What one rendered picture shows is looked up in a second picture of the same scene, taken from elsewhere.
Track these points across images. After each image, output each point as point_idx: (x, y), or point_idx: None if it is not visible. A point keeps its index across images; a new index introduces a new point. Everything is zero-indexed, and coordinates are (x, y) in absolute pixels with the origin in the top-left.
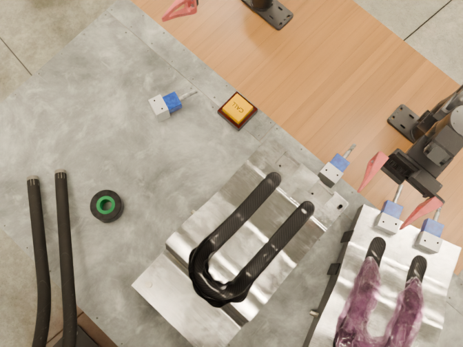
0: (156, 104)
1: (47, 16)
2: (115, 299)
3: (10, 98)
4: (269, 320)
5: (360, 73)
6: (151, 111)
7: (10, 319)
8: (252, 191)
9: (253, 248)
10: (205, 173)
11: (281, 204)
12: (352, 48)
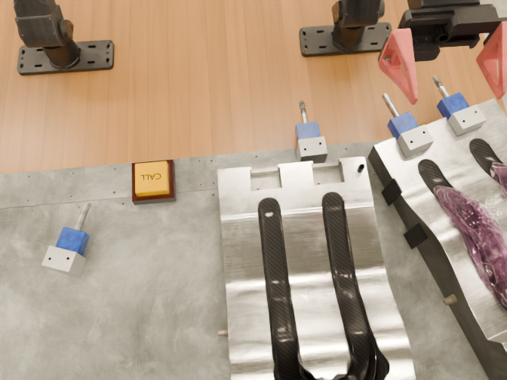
0: (56, 259)
1: None
2: None
3: None
4: (413, 356)
5: (233, 36)
6: (58, 274)
7: None
8: (260, 242)
9: (329, 300)
10: (187, 277)
11: (303, 225)
12: (201, 22)
